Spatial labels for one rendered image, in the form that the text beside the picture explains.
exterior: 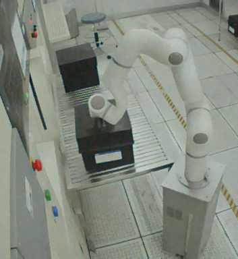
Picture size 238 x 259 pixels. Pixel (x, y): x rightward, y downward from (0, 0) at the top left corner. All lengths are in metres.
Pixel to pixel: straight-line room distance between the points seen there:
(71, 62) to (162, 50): 1.25
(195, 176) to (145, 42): 0.75
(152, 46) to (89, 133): 0.63
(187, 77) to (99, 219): 1.53
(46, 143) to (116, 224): 0.92
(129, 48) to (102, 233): 1.55
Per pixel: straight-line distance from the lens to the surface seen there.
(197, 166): 1.56
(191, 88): 1.28
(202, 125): 1.34
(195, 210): 1.70
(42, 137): 1.84
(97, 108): 1.36
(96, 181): 1.70
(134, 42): 1.19
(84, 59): 2.31
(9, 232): 0.60
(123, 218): 2.45
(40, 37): 3.08
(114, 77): 1.28
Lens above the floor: 2.03
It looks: 40 degrees down
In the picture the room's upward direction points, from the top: 9 degrees counter-clockwise
